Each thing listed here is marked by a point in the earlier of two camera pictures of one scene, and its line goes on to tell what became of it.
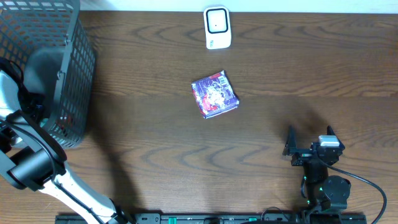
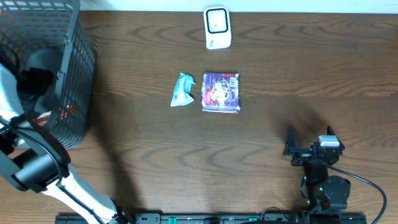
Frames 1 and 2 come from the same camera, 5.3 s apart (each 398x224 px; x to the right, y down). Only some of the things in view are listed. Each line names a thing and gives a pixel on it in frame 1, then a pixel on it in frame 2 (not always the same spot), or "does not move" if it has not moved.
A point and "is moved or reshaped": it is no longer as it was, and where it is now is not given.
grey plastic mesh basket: [26, 25] does not move
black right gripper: [302, 157] does not move
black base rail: [212, 218] does not move
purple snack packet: [214, 95] is moved or reshaped
